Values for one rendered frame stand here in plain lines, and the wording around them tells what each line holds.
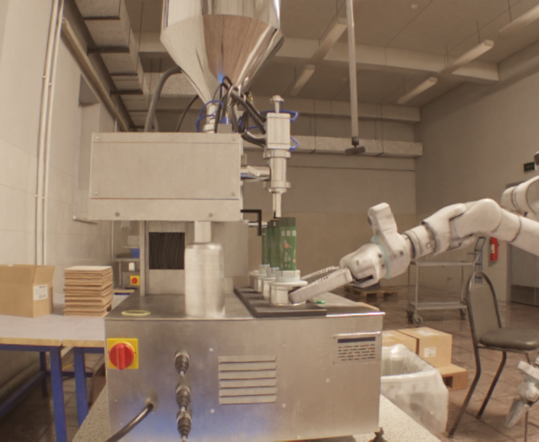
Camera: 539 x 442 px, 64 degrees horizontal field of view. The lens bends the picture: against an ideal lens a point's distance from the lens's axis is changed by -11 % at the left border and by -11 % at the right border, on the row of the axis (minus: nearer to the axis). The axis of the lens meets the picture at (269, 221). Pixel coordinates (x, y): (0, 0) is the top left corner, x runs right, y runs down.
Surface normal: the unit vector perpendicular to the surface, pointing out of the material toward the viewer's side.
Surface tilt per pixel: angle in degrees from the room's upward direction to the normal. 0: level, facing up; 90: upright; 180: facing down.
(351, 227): 90
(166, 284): 90
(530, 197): 90
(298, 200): 90
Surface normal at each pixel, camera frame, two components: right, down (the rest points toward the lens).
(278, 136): 0.15, -0.04
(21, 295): -0.17, -0.04
